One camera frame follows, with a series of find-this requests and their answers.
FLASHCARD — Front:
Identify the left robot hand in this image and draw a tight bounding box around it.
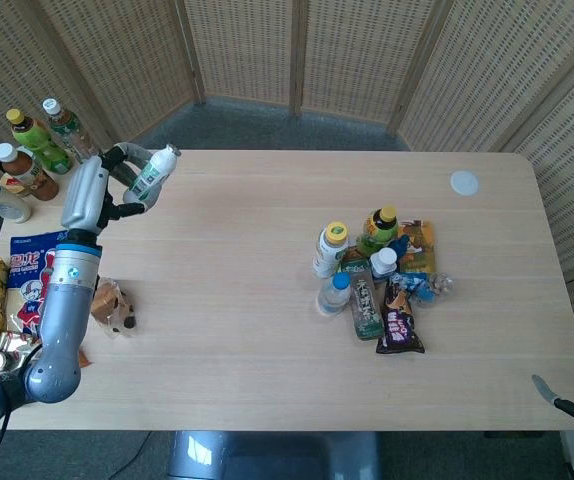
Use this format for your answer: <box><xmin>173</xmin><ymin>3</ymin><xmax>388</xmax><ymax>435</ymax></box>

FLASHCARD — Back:
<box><xmin>60</xmin><ymin>143</ymin><xmax>154</xmax><ymax>234</ymax></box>

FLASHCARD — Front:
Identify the white green-label bottle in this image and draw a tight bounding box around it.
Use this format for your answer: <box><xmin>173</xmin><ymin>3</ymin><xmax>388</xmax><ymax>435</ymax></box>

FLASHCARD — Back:
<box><xmin>122</xmin><ymin>143</ymin><xmax>182</xmax><ymax>211</ymax></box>

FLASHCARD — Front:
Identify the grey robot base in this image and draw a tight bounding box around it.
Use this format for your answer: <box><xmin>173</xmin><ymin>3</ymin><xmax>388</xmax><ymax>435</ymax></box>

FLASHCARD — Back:
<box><xmin>166</xmin><ymin>430</ymin><xmax>383</xmax><ymax>480</ymax></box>

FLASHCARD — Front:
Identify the brown tea bottle white cap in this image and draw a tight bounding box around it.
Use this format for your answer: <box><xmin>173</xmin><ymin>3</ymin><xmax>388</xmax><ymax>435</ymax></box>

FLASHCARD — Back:
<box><xmin>0</xmin><ymin>142</ymin><xmax>61</xmax><ymax>201</ymax></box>

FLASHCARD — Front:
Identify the jasmine tea bottle white cap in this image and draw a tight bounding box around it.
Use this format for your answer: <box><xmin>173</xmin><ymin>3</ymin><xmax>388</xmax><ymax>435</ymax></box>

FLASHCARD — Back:
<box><xmin>41</xmin><ymin>97</ymin><xmax>99</xmax><ymax>165</ymax></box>

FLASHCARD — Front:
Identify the green tea bottle yellow cap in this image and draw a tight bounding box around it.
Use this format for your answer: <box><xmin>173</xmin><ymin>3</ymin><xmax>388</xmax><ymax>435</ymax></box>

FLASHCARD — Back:
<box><xmin>355</xmin><ymin>204</ymin><xmax>400</xmax><ymax>257</ymax></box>
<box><xmin>5</xmin><ymin>108</ymin><xmax>75</xmax><ymax>175</ymax></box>

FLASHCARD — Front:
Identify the blue cartoon snack bag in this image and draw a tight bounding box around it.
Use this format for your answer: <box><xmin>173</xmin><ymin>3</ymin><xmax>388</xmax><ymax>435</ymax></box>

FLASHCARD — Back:
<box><xmin>5</xmin><ymin>229</ymin><xmax>71</xmax><ymax>341</ymax></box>

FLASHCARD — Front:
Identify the bread in clear bag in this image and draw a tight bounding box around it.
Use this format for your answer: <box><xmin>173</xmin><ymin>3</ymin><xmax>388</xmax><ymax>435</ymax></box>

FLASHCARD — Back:
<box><xmin>89</xmin><ymin>277</ymin><xmax>138</xmax><ymax>340</ymax></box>

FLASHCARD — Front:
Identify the silver foil snack pack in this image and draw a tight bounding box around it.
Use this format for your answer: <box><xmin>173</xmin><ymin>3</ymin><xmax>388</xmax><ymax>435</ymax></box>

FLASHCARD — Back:
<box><xmin>0</xmin><ymin>329</ymin><xmax>43</xmax><ymax>374</ymax></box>

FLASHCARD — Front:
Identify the crushed clear bottle blue label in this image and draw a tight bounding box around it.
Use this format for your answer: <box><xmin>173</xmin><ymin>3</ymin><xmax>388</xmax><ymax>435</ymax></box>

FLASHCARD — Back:
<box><xmin>406</xmin><ymin>272</ymin><xmax>456</xmax><ymax>306</ymax></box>

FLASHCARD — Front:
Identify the dark chocolate snack bag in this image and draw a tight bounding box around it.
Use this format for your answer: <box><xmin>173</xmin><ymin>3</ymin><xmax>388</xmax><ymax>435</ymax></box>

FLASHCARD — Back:
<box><xmin>375</xmin><ymin>273</ymin><xmax>426</xmax><ymax>355</ymax></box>

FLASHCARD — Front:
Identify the woven folding screen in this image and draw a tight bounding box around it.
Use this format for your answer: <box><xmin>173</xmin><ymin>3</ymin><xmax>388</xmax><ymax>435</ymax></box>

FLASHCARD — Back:
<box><xmin>0</xmin><ymin>0</ymin><xmax>574</xmax><ymax>371</ymax></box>

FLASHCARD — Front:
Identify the orange snack pack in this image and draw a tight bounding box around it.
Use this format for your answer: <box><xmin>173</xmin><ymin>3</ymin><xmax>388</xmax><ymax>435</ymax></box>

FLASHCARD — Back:
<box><xmin>396</xmin><ymin>219</ymin><xmax>437</xmax><ymax>274</ymax></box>

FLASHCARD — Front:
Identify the jasmine tea bottle green label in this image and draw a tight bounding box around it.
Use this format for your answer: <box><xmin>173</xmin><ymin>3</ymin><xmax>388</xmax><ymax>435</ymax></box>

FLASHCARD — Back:
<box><xmin>347</xmin><ymin>269</ymin><xmax>384</xmax><ymax>342</ymax></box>

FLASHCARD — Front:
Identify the white drink bottle yellow cap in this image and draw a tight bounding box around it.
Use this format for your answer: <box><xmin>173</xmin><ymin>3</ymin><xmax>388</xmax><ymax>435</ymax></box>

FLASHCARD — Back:
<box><xmin>311</xmin><ymin>221</ymin><xmax>351</xmax><ymax>279</ymax></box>

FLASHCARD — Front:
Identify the white table grommet cover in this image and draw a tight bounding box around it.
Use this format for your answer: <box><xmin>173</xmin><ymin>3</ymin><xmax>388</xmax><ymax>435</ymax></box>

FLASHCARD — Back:
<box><xmin>449</xmin><ymin>170</ymin><xmax>481</xmax><ymax>197</ymax></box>

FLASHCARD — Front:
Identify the dark green snack pack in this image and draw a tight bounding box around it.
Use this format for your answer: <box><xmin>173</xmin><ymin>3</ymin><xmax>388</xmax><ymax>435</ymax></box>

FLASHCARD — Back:
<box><xmin>339</xmin><ymin>247</ymin><xmax>373</xmax><ymax>274</ymax></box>

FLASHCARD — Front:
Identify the water bottle blue cap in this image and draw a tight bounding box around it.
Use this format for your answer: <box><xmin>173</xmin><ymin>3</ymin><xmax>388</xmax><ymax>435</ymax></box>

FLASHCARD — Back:
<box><xmin>316</xmin><ymin>272</ymin><xmax>352</xmax><ymax>316</ymax></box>

